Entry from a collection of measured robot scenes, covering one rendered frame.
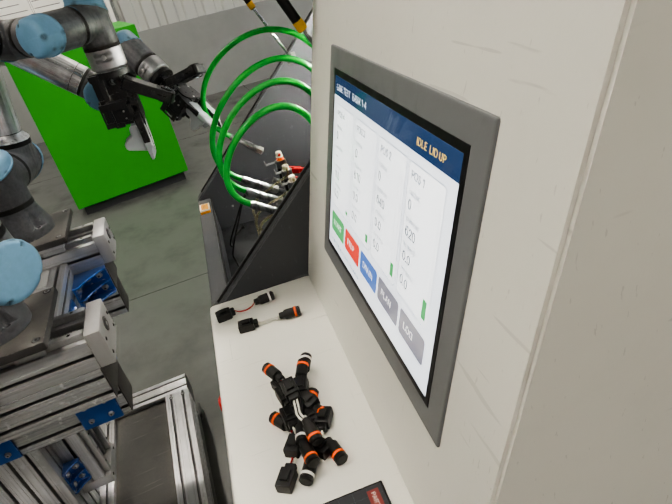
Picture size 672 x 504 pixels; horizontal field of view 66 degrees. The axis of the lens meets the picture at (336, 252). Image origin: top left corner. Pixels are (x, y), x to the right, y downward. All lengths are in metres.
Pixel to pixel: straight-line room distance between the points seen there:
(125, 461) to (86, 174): 3.06
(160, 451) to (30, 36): 1.37
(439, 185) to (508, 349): 0.16
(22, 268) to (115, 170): 3.70
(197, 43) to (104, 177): 3.56
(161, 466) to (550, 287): 1.70
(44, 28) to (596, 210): 1.01
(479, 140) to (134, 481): 1.72
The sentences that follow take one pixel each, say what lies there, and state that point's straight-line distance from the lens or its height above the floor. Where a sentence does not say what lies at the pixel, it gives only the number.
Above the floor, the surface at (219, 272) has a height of 0.95.
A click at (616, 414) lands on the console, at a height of 1.20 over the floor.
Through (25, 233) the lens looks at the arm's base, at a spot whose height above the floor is 1.07.
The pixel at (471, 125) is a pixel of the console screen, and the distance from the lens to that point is 0.45.
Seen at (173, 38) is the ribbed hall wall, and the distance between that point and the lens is 7.80.
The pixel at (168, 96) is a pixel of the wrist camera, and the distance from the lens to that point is 1.27.
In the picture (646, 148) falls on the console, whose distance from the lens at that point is 0.38.
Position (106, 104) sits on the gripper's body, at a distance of 1.27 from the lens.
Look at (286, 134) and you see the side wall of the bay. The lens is 1.69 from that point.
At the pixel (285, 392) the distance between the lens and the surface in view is 0.80.
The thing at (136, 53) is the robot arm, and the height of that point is 1.42.
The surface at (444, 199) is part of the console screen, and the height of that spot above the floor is 1.36.
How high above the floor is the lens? 1.59
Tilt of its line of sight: 31 degrees down
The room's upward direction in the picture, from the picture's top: 13 degrees counter-clockwise
